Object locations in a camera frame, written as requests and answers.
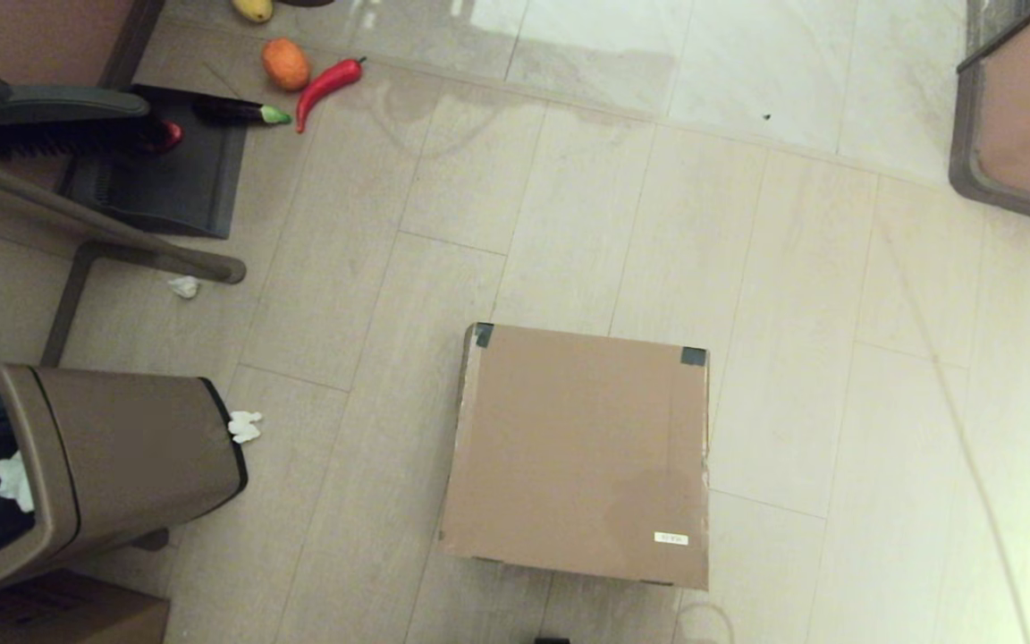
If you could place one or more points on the orange toy fruit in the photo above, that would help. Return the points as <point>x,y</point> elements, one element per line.
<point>286,64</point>

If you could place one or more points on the dark purple toy eggplant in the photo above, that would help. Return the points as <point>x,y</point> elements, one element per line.
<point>229,111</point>

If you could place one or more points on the brown metal furniture frame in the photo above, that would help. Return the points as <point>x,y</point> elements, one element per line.
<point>77,216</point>

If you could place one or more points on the white crumpled tissue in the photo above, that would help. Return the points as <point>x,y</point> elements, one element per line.
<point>14,478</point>
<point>245,427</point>

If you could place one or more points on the red toy fruit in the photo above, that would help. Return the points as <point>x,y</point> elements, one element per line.
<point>172,134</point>

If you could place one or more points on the small white paper scrap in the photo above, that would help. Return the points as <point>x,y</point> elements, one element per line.
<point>184,286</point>

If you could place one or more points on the red toy chili pepper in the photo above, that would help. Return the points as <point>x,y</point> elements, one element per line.
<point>327,82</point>

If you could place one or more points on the yellow toy fruit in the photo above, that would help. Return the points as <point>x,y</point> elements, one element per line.
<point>252,8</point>

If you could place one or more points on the brown cardboard shoe box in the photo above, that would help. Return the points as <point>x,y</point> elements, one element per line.
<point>578,456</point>

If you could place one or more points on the plain brown cardboard carton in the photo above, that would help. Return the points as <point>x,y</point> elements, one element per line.
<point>50,613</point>

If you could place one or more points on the brown plastic trash bin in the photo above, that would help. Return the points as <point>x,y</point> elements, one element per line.
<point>139,447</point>

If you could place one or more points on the dark grey dustpan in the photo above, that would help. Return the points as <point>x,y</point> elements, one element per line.
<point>175,179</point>

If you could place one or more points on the black grey broom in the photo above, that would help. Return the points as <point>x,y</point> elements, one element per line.
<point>50,112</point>

